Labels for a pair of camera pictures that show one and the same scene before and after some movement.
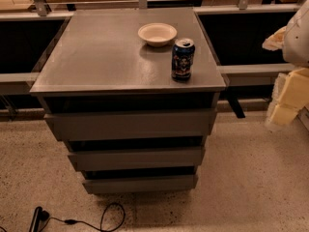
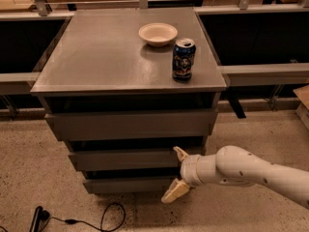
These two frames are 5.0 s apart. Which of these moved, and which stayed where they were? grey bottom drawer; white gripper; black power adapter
Moved: white gripper
Stayed: grey bottom drawer; black power adapter
